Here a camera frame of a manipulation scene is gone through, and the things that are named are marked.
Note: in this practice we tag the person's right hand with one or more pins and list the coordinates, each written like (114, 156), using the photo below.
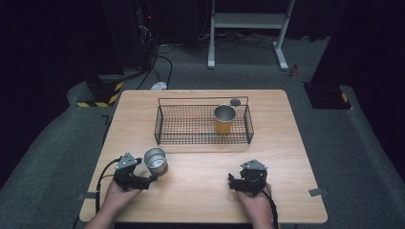
(256, 206)

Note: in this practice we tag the person's left hand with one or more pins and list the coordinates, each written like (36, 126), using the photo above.
(117, 200)

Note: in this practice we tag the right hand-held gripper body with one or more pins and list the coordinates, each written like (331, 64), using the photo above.
(253, 178)

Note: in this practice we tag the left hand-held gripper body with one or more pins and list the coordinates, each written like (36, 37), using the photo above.
(127, 173)

